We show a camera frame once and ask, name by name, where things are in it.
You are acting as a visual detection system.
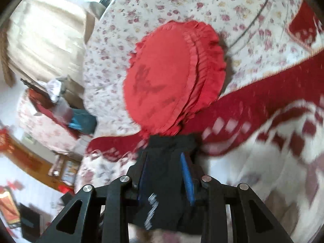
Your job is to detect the red and white plush blanket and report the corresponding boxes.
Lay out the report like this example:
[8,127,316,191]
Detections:
[77,2,324,243]

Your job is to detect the red round ruffled cushion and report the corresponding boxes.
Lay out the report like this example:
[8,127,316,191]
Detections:
[123,20,229,137]

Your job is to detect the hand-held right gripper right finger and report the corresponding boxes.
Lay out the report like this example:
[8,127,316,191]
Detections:
[180,152,294,243]

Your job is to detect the floral bedsheet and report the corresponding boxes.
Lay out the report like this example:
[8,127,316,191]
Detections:
[82,0,313,137]

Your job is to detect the black pants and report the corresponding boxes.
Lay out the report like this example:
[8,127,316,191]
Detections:
[132,134,203,234]

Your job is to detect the beige curtain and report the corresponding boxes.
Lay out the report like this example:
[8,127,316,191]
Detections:
[5,0,107,88]

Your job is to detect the black metal rod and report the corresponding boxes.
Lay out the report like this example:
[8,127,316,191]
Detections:
[20,78,48,92]

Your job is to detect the floral cloth cover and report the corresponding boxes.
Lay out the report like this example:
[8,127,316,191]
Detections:
[17,91,82,155]

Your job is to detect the teal bag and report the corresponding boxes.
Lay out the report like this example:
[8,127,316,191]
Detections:
[69,108,98,135]

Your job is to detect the clear plastic bag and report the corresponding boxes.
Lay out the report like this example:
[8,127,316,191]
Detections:
[46,78,65,103]

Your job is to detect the black screen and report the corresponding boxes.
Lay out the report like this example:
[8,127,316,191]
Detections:
[19,203,43,243]

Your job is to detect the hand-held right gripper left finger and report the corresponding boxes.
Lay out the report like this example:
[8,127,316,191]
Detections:
[35,151,149,243]

